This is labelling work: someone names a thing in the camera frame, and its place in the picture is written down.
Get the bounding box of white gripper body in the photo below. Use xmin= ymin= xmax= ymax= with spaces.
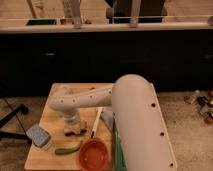
xmin=64 ymin=115 xmax=87 ymax=136

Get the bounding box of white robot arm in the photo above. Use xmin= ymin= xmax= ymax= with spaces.
xmin=49 ymin=74 xmax=177 ymax=171

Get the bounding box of grey blue eraser sponge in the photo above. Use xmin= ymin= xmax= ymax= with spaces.
xmin=26 ymin=124 xmax=51 ymax=148

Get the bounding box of white stick tool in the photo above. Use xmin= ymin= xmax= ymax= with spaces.
xmin=90 ymin=107 xmax=103 ymax=138

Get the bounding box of green chili pepper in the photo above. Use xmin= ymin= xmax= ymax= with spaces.
xmin=55 ymin=141 xmax=83 ymax=155

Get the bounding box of grey metal plate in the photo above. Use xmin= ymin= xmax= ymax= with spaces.
xmin=101 ymin=109 xmax=114 ymax=131

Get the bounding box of orange plastic bowl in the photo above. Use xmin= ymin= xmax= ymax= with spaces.
xmin=78 ymin=138 xmax=109 ymax=171

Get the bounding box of black chair base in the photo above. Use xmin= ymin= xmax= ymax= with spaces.
xmin=0 ymin=104 xmax=32 ymax=144

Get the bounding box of green tray on ledge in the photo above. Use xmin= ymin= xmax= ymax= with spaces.
xmin=26 ymin=19 xmax=57 ymax=26

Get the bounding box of clutter pile on floor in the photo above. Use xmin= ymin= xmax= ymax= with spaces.
xmin=184 ymin=90 xmax=213 ymax=124

